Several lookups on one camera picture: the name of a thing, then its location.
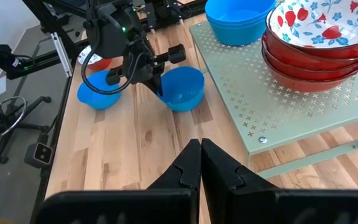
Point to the black table-level camera box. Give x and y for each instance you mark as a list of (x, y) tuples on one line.
[(42, 154)]

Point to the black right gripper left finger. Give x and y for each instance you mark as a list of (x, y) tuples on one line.
[(166, 205)]

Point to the green perforated metal shelf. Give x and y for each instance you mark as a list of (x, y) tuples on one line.
[(259, 102)]

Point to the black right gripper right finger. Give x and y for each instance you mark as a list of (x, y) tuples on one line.
[(259, 205)]

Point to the silver aluminium bar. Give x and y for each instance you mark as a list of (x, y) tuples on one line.
[(61, 54)]

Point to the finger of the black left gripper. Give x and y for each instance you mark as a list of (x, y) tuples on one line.
[(159, 81), (153, 82)]

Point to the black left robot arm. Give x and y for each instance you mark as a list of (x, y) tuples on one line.
[(110, 40)]

